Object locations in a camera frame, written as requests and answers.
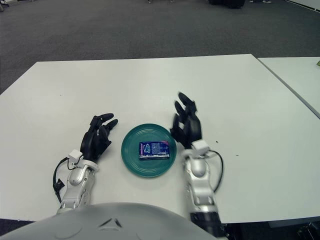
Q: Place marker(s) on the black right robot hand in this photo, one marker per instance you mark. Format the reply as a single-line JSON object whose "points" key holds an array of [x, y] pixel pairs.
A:
{"points": [[191, 128]]}

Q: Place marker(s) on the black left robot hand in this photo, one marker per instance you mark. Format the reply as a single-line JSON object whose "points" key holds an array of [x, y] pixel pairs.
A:
{"points": [[93, 143]]}

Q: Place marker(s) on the blue gum box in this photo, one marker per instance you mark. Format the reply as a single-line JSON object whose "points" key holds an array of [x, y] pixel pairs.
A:
{"points": [[153, 150]]}

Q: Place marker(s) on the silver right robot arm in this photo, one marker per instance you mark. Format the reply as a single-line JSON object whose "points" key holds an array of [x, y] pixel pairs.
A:
{"points": [[200, 182]]}

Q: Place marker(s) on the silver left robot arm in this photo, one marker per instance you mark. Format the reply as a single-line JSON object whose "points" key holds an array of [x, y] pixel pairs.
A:
{"points": [[76, 185]]}

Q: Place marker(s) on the teal green round plate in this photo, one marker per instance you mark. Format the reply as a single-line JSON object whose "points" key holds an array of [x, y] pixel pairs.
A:
{"points": [[132, 160]]}

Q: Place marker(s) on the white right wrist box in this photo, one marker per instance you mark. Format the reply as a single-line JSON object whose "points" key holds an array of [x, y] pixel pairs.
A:
{"points": [[200, 147]]}

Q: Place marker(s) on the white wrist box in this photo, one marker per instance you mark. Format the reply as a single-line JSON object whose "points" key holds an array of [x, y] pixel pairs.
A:
{"points": [[74, 155], [200, 147]]}

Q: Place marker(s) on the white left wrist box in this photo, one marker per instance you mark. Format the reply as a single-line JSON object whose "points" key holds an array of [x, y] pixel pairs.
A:
{"points": [[74, 155]]}

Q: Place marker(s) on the grey robot torso shell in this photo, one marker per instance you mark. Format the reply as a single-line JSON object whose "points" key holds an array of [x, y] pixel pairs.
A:
{"points": [[100, 225]]}

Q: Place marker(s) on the white neighbouring table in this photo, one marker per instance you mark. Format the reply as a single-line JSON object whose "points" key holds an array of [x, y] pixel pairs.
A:
{"points": [[297, 77]]}

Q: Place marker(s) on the dark bulky background object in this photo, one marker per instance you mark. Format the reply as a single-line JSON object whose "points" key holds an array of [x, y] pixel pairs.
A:
{"points": [[226, 3]]}

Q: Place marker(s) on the black office chair base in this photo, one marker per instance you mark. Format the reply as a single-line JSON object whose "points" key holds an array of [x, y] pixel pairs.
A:
{"points": [[3, 4]]}

